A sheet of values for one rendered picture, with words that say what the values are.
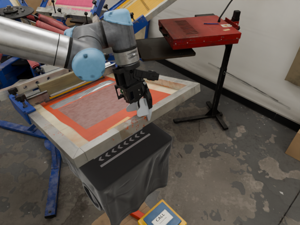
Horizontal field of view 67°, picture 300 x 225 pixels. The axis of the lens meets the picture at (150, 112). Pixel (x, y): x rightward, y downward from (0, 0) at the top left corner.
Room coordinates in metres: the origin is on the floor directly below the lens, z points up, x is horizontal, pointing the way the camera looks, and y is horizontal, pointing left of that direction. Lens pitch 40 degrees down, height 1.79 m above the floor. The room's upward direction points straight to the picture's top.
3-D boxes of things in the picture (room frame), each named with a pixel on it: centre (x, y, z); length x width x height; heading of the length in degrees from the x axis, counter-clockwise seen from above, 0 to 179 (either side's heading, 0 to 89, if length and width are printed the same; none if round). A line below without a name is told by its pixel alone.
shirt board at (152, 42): (1.79, 0.31, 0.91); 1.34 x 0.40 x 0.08; 103
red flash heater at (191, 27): (1.95, -0.42, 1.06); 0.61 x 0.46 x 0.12; 103
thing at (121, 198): (0.65, 0.05, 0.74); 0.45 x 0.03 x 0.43; 133
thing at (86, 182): (0.70, 0.35, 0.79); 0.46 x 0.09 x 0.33; 43
